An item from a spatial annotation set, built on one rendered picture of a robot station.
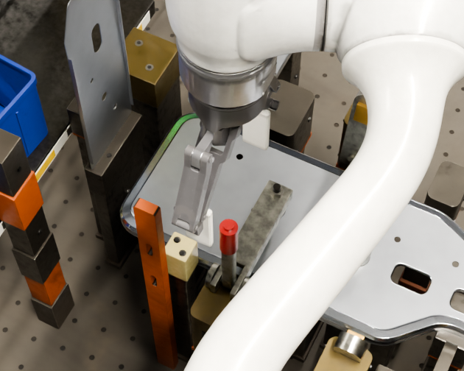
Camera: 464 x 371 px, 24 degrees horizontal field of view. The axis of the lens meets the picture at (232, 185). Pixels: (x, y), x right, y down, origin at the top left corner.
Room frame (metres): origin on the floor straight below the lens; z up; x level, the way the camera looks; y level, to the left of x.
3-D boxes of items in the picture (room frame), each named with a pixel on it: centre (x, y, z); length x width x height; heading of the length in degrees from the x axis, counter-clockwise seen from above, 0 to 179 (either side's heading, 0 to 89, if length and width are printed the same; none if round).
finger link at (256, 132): (0.66, -0.03, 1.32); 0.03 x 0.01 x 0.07; 63
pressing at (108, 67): (0.85, 0.17, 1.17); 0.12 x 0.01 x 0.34; 153
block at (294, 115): (0.94, -0.08, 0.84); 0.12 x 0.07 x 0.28; 153
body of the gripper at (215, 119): (0.60, 0.00, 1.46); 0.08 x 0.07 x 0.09; 153
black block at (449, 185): (0.80, -0.32, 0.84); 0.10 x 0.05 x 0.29; 153
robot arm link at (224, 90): (0.60, 0.00, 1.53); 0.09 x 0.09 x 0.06
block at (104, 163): (0.85, 0.17, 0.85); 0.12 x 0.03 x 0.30; 153
